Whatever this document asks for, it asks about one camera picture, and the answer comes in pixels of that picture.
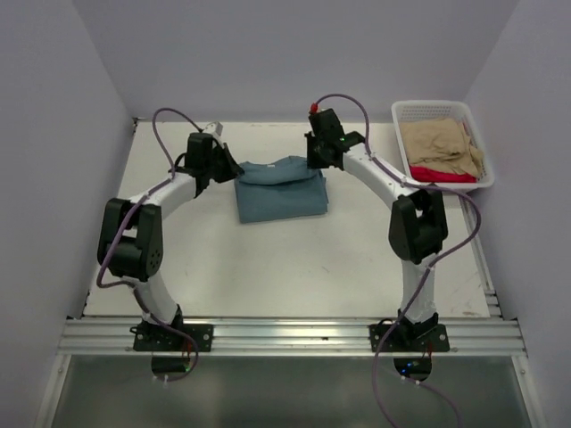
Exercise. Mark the blue t shirt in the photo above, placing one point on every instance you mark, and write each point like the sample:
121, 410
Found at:
281, 190

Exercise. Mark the beige t shirt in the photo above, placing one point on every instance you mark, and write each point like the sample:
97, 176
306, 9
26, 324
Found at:
441, 144

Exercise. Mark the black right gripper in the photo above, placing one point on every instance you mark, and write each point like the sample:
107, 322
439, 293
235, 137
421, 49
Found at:
311, 160

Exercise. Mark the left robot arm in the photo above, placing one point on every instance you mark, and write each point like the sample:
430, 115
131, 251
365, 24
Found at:
130, 249

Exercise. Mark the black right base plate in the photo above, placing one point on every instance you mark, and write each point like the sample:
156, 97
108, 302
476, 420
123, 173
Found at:
427, 336

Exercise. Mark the red t shirt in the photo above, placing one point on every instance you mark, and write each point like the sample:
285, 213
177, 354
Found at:
426, 175

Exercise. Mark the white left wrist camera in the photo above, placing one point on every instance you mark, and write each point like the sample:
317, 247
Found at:
214, 128

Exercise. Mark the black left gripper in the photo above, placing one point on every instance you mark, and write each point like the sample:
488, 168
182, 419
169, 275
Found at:
232, 169

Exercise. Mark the white plastic laundry basket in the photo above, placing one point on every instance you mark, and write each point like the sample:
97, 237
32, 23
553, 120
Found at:
417, 110

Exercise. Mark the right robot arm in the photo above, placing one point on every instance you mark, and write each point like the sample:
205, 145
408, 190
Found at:
417, 225

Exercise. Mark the aluminium mounting rail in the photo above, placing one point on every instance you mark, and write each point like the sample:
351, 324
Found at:
305, 287

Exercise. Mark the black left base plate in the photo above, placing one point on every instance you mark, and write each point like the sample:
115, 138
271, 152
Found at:
154, 338

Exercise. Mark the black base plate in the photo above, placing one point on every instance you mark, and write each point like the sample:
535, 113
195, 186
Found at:
427, 336
154, 338

